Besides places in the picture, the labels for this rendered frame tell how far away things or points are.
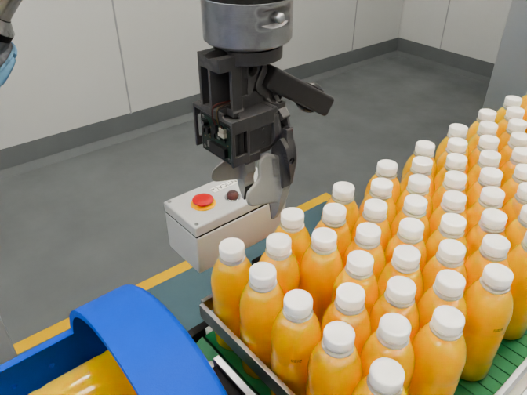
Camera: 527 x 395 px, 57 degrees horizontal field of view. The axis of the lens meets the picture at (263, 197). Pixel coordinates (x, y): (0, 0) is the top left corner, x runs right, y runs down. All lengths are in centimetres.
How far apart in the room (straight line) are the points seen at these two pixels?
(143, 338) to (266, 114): 25
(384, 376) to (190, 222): 39
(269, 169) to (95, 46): 289
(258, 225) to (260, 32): 48
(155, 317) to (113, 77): 308
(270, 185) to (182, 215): 29
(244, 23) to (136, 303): 28
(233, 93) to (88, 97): 298
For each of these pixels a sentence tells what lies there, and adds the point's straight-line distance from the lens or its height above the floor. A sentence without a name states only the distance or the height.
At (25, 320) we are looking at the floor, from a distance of 234.
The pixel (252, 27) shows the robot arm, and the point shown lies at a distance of 47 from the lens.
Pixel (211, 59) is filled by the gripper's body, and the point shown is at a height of 142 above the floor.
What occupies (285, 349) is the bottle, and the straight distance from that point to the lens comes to 68.
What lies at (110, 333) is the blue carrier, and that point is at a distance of 47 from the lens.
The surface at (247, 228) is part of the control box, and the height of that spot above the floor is 105.
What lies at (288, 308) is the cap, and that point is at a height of 110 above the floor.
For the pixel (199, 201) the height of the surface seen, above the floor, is 111.
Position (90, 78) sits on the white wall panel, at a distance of 343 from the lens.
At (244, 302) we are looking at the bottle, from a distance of 72.
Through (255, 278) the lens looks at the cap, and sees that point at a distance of 68.
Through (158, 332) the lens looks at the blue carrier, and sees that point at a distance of 46.
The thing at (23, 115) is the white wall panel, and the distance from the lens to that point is 337.
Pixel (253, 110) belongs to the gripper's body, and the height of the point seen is 137.
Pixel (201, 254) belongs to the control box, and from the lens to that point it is 82.
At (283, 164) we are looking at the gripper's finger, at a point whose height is 130.
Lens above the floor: 157
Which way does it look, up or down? 34 degrees down
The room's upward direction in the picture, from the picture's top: straight up
